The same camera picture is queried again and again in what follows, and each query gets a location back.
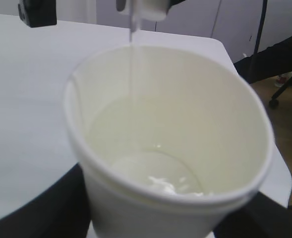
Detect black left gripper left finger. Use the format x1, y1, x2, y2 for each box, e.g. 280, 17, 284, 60
0, 165, 91, 238

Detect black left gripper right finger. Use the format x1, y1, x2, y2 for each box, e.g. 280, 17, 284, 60
213, 192, 292, 238

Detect white paper cup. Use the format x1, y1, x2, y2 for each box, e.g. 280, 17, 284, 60
63, 46, 274, 238

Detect clear water bottle green label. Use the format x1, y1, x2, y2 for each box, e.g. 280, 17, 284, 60
116, 0, 171, 21

